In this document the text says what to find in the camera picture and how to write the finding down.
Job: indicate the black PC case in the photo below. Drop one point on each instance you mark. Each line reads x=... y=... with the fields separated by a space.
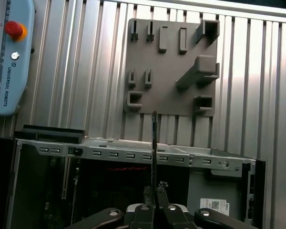
x=109 y=148

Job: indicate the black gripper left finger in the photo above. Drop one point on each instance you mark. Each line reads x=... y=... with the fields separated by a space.
x=143 y=219

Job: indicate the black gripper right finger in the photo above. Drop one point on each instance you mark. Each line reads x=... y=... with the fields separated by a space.
x=171 y=219

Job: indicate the grey parts rack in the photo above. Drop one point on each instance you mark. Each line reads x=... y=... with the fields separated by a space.
x=166 y=71

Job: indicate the grey power supply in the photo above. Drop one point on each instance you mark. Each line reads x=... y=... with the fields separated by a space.
x=217 y=186

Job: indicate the dark RAM stick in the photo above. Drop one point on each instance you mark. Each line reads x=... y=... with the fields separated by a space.
x=154 y=155

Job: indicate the pale blue teach pendant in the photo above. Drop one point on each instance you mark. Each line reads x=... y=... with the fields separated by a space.
x=12 y=83

